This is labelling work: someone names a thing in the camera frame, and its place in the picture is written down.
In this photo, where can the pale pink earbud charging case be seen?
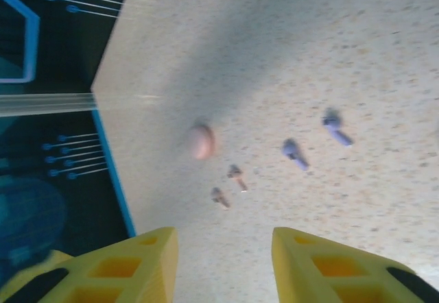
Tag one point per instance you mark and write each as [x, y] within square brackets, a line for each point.
[201, 142]

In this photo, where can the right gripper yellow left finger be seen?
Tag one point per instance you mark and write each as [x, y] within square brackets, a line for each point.
[120, 275]

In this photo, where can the aluminium frame post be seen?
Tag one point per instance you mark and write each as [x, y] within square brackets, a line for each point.
[44, 103]

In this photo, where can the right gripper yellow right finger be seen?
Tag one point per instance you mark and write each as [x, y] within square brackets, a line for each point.
[326, 275]

